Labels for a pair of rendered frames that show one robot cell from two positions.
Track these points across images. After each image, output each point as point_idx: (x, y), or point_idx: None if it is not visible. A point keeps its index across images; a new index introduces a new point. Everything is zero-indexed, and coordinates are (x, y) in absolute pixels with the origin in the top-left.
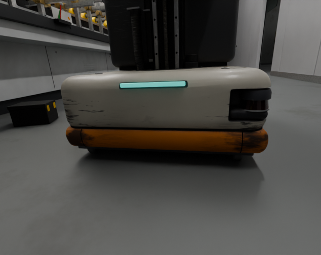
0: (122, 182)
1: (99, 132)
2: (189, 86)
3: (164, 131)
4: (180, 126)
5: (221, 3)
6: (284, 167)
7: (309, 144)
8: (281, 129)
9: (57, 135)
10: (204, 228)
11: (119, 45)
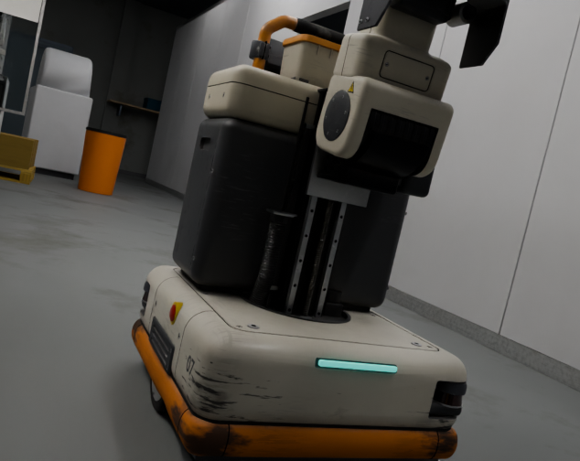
0: None
1: (261, 431)
2: (398, 373)
3: (353, 430)
4: (374, 423)
5: (383, 231)
6: None
7: (464, 441)
8: None
9: (43, 424)
10: None
11: (222, 250)
